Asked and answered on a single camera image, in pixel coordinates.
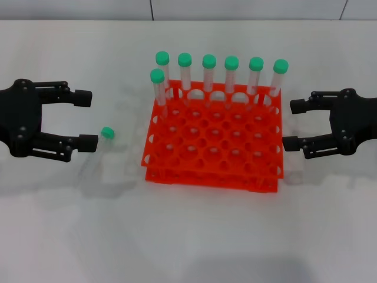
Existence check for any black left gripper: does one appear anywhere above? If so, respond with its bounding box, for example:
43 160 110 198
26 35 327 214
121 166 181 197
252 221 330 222
0 78 100 163

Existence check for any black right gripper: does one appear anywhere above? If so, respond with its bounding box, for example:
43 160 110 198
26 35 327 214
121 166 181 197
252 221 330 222
282 87 377 160

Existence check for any green-capped clear test tube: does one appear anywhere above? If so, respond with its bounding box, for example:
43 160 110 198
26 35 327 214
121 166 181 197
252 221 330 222
150 68 169 119
73 126 116 189
201 54 217 101
177 52 193 100
155 51 172 98
247 57 264 104
266 59 289 104
224 55 240 103

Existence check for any orange test tube rack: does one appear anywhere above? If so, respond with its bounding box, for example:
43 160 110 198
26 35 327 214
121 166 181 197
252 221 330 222
140 79 285 194

